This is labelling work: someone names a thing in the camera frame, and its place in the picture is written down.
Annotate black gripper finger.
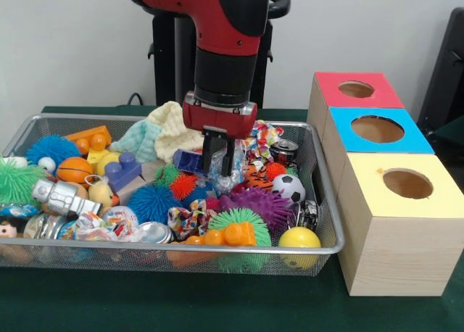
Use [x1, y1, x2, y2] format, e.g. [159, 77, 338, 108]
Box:
[220, 134, 237, 178]
[201, 128, 220, 174]

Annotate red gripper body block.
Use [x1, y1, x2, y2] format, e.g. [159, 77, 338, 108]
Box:
[182, 99, 259, 141]

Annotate clear plastic bottle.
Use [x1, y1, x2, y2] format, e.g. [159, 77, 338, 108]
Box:
[209, 143, 246, 197]

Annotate clear mesh bin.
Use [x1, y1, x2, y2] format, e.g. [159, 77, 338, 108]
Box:
[0, 113, 345, 278]

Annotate wooden box with three holes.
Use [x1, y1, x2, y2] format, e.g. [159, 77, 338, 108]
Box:
[306, 70, 464, 297]

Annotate colourful patterned cloth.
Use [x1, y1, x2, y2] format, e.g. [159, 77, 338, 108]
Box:
[242, 120, 284, 162]

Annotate cream knitted cloth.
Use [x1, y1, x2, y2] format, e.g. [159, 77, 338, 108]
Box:
[146, 101, 204, 163]

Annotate purple spiky ball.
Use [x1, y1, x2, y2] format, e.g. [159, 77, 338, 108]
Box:
[219, 186, 302, 235]

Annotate green spiky ball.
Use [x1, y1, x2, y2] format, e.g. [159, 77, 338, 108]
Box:
[208, 207, 273, 248]

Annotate small soccer ball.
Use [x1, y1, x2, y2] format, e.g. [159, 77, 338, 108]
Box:
[270, 173, 307, 204]

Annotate orange toy block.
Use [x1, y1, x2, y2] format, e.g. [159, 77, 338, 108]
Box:
[173, 221, 257, 246]

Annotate blue spiky ball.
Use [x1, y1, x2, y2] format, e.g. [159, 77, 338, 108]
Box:
[126, 184, 184, 225]

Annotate yellow ball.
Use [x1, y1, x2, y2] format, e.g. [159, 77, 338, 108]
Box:
[278, 226, 322, 270]

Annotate small basketball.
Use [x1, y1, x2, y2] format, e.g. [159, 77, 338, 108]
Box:
[56, 157, 95, 183]

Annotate dark green tablecloth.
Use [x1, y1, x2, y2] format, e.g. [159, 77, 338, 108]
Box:
[433, 115, 464, 157]
[0, 105, 464, 332]

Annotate silver toy robot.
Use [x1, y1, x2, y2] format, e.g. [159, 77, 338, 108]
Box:
[30, 178, 104, 219]

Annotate black flat panel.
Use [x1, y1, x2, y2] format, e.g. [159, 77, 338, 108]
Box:
[416, 7, 464, 132]

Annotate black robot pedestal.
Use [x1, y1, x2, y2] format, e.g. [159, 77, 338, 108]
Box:
[146, 0, 291, 108]

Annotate black cable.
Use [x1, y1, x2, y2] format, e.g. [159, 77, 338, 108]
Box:
[126, 91, 146, 107]

